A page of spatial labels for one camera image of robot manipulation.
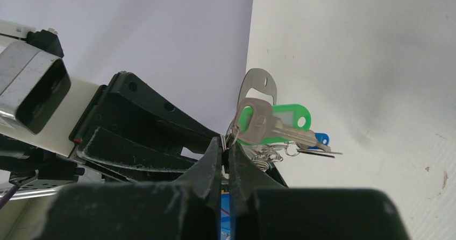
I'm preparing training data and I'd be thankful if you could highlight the keyring with keys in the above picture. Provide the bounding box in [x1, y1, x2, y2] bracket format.
[221, 68, 338, 172]

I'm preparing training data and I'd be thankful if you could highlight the green tagged key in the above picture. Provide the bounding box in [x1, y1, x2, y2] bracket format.
[231, 98, 331, 152]

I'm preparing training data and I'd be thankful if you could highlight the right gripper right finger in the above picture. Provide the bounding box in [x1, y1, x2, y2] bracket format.
[227, 144, 409, 239]

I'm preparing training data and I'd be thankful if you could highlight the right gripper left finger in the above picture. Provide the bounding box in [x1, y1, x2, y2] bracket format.
[32, 137, 222, 239]

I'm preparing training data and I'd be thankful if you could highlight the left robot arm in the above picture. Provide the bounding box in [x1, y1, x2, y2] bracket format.
[1, 72, 217, 190]

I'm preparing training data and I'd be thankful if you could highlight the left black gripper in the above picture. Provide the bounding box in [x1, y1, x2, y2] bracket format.
[69, 72, 219, 181]

